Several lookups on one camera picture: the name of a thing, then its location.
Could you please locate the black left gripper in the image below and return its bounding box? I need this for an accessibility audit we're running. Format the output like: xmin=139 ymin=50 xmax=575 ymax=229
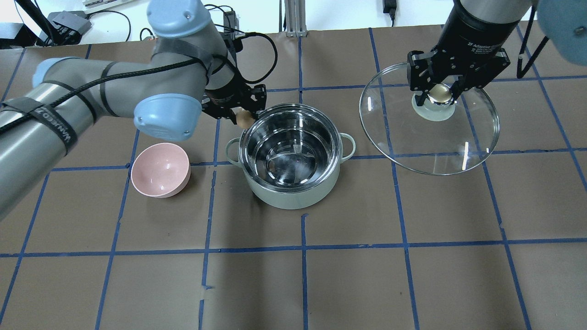
xmin=202 ymin=69 xmax=267 ymax=121

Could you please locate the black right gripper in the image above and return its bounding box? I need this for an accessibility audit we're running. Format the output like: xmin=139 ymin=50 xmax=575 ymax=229
xmin=407 ymin=9 xmax=511 ymax=106

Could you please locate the brown egg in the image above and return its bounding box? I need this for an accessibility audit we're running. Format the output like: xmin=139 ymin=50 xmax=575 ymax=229
xmin=235 ymin=110 xmax=256 ymax=130

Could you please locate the glass pot lid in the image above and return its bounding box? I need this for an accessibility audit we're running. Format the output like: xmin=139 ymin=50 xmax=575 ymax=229
xmin=359 ymin=63 xmax=500 ymax=176

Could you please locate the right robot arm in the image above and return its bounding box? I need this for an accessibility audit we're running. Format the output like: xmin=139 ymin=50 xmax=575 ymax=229
xmin=407 ymin=0 xmax=587 ymax=107

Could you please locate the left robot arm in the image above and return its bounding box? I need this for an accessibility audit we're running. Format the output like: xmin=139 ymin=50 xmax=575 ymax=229
xmin=0 ymin=0 xmax=266 ymax=219

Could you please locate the light green steel pot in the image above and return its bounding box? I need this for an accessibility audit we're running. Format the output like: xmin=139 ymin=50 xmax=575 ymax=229
xmin=225 ymin=103 xmax=356 ymax=209

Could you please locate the black power adapter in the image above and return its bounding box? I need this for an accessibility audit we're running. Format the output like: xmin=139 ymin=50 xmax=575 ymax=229
xmin=383 ymin=0 xmax=398 ymax=25
xmin=223 ymin=11 xmax=238 ymax=32

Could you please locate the black power adapter right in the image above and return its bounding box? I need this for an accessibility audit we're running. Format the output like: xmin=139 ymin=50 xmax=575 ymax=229
xmin=383 ymin=0 xmax=398 ymax=25

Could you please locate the pink bowl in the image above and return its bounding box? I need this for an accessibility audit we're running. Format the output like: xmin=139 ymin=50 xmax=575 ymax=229
xmin=130 ymin=143 xmax=191 ymax=198

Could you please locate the grey box device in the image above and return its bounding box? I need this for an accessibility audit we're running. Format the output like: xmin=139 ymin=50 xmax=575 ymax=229
xmin=37 ymin=11 xmax=92 ymax=47

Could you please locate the black camera cable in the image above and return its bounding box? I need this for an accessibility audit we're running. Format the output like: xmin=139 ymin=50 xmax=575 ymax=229
xmin=209 ymin=31 xmax=278 ymax=85

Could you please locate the black cable bundle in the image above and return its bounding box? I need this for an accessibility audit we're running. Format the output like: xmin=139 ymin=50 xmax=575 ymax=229
xmin=140 ymin=4 xmax=250 ymax=41

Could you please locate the aluminium frame post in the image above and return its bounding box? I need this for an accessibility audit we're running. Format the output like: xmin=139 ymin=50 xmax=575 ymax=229
xmin=283 ymin=0 xmax=308 ymax=38

